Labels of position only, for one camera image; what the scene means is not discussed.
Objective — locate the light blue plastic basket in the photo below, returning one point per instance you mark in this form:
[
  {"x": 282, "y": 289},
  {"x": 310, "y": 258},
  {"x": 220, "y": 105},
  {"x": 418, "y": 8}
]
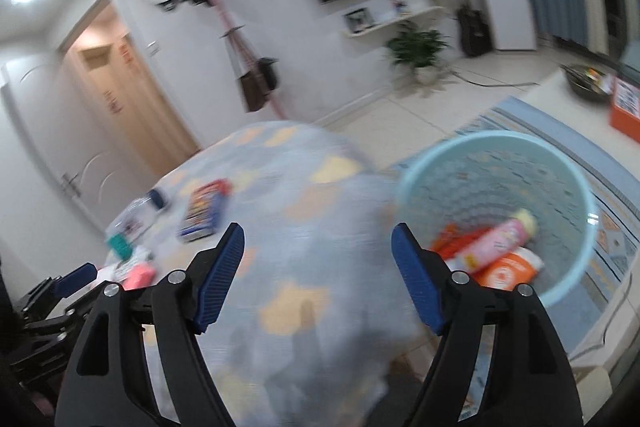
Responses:
[{"x": 500, "y": 177}]

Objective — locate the beige interior door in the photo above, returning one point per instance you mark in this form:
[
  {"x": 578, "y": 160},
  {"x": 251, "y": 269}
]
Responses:
[{"x": 145, "y": 117}]

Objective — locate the white packet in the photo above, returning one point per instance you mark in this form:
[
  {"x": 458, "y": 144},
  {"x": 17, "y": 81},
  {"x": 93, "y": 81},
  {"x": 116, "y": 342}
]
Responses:
[{"x": 137, "y": 259}]

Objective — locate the white coffee table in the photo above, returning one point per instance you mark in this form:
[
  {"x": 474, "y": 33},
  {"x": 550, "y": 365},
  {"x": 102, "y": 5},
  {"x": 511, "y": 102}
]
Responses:
[{"x": 555, "y": 102}]

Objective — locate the black guitar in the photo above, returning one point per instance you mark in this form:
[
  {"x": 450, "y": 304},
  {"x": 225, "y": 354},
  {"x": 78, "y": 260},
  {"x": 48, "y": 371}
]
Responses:
[{"x": 475, "y": 32}]

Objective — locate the white light switch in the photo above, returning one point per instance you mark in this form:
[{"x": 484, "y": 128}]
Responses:
[{"x": 153, "y": 48}]

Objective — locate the green packet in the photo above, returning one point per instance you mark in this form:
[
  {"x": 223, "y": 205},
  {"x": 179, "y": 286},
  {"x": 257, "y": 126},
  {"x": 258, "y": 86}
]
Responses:
[{"x": 120, "y": 247}]

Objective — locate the black handbag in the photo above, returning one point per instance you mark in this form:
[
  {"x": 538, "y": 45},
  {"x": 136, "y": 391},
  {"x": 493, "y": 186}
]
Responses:
[{"x": 270, "y": 72}]

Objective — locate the pink packet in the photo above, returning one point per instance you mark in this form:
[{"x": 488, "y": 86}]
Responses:
[{"x": 140, "y": 278}]

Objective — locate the fan patterned tablecloth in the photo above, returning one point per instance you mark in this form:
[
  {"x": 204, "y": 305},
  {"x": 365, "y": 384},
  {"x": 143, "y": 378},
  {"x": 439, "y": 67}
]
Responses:
[{"x": 310, "y": 257}]

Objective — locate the pink bottle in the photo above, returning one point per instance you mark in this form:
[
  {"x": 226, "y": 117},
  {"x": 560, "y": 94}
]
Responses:
[{"x": 495, "y": 239}]

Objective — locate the orange box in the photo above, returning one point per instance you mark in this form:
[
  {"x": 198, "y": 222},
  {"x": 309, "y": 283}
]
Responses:
[{"x": 625, "y": 107}]

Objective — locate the pink coat rack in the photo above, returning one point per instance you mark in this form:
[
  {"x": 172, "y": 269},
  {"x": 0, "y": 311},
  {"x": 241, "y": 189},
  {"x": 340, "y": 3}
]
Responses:
[{"x": 225, "y": 22}]

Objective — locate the red orange wrapper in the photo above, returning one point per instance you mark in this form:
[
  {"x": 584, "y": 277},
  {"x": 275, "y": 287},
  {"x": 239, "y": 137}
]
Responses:
[{"x": 450, "y": 239}]

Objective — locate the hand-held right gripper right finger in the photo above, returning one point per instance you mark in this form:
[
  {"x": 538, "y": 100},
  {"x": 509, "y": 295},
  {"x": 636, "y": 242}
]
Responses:
[{"x": 417, "y": 277}]

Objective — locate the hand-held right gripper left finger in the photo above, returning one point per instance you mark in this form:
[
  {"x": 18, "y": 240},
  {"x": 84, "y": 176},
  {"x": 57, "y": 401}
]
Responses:
[{"x": 220, "y": 277}]

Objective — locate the low white wall shelf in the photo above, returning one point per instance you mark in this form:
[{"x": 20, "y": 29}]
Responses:
[{"x": 395, "y": 23}]

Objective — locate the red and blue snack box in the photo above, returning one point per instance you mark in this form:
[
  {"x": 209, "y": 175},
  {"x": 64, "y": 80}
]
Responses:
[{"x": 205, "y": 209}]

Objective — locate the brown handbag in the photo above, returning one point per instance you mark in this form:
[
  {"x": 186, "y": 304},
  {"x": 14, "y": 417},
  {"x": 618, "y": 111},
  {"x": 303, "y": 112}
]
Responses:
[{"x": 252, "y": 89}]

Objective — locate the framed butterfly picture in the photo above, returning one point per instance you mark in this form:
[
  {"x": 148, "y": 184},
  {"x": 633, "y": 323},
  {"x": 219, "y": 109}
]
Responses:
[{"x": 358, "y": 19}]

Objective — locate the clear bottle with blue cap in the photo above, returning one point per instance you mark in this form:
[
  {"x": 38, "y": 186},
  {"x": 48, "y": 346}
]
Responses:
[{"x": 145, "y": 209}]

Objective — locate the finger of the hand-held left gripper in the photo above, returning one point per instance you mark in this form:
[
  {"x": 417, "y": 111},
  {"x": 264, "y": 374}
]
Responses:
[
  {"x": 75, "y": 313},
  {"x": 75, "y": 279}
]

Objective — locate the white panel door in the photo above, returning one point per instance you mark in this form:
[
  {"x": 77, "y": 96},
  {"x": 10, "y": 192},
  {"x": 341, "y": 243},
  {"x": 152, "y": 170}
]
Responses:
[{"x": 50, "y": 132}]

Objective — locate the dark bowl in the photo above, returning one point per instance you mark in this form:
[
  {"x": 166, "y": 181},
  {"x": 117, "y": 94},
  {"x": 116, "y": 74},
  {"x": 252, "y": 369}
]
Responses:
[{"x": 585, "y": 82}]

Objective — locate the potted green plant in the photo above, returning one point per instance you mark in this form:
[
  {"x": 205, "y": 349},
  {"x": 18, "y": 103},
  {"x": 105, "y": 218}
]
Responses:
[{"x": 417, "y": 49}]

